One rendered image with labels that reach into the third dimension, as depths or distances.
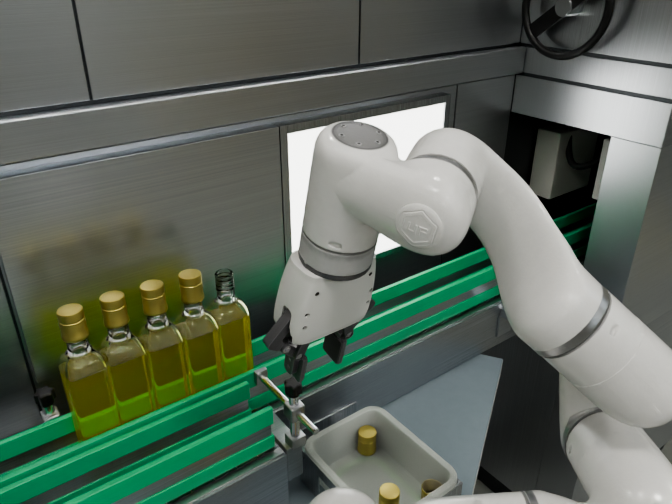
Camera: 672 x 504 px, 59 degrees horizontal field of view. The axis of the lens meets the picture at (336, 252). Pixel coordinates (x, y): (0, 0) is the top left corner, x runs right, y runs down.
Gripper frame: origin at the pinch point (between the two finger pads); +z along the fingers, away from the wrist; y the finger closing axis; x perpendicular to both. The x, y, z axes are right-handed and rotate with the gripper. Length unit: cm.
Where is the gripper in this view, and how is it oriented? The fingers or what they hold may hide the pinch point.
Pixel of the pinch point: (315, 353)
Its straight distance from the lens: 70.4
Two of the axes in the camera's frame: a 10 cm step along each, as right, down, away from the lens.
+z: -1.6, 7.7, 6.2
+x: 5.8, 5.8, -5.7
